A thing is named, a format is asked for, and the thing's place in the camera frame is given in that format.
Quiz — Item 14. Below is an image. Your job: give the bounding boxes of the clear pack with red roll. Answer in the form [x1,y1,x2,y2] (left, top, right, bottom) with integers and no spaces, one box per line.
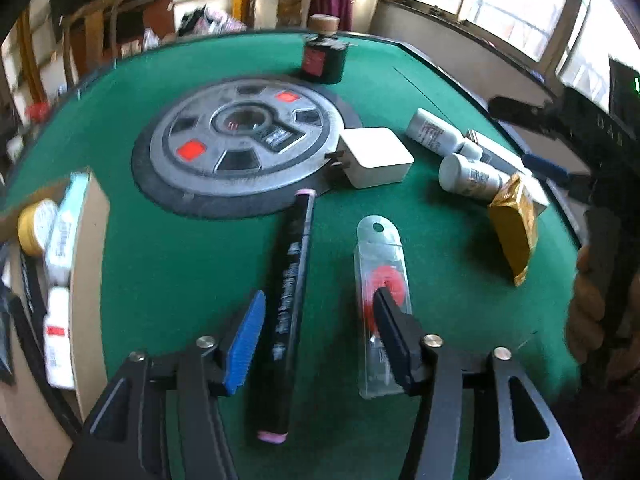
[354,215,413,400]

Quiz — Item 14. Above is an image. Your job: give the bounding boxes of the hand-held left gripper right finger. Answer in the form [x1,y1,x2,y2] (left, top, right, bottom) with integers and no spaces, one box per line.
[372,286,583,480]

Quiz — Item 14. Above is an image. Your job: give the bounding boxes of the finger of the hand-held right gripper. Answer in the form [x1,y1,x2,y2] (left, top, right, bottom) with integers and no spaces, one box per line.
[521,152,593,201]
[487,96,571,133]

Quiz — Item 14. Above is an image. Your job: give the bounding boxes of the pale green tissue pack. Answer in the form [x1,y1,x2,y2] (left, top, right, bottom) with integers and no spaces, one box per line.
[44,172,91,285]

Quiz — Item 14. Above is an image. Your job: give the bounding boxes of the long grey glue box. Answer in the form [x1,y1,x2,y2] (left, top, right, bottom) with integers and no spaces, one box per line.
[465,129,533,176]

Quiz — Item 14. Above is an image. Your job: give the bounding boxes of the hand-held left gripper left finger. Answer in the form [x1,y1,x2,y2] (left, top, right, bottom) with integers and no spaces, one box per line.
[57,289,267,480]

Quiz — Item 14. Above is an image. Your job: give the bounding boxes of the person's right hand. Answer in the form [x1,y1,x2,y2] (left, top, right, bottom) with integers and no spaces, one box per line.
[566,244,608,366]

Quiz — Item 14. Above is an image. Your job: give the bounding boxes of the cardboard box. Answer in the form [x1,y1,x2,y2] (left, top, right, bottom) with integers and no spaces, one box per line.
[0,167,112,466]

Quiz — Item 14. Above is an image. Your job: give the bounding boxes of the yellow round jar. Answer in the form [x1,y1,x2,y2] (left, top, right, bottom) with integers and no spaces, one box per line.
[17,199,60,257]

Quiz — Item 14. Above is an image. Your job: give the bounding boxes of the round grey control panel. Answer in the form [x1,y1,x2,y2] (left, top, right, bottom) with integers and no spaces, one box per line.
[131,74,365,220]

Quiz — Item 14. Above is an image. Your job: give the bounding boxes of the black snack packet white print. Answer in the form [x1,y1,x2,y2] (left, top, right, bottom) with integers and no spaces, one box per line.
[0,255,48,386]

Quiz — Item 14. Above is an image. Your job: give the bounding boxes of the white charger adapter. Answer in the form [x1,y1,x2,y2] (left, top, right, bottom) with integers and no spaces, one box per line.
[325,127,416,190]

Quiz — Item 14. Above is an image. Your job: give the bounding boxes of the yellow cracker packet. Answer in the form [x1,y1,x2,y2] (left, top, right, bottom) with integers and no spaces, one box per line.
[487,172,540,288]

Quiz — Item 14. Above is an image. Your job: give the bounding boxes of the black marker with pink caps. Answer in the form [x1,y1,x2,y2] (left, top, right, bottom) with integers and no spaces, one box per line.
[255,189,317,445]

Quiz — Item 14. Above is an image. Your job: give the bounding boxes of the white plastic bottle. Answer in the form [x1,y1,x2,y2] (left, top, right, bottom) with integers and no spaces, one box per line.
[405,108,483,160]
[438,152,511,206]

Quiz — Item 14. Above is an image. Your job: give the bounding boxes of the black canister with tan cap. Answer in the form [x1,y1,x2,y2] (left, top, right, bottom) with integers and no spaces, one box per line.
[299,14,358,86]

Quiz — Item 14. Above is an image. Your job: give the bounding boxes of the wall shelves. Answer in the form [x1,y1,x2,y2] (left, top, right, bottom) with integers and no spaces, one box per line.
[0,10,66,161]

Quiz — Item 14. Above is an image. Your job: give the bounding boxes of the small grey medicine box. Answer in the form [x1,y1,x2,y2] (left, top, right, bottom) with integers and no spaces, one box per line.
[520,177,551,218]

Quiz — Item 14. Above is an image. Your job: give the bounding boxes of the pile of clothes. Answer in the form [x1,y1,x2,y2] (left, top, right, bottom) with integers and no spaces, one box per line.
[177,4,248,38]

